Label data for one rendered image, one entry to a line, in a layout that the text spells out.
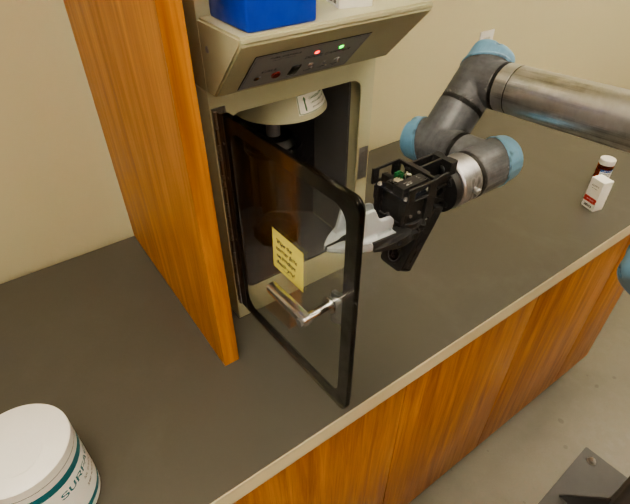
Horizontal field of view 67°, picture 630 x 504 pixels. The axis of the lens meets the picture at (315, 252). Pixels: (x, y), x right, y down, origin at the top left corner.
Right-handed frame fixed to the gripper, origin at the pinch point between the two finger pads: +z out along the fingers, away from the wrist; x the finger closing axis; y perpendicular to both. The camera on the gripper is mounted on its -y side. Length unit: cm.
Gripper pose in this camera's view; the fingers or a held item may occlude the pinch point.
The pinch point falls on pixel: (336, 248)
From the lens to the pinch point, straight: 62.0
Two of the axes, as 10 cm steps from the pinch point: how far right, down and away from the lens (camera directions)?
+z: -8.0, 3.8, -4.8
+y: 0.1, -7.8, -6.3
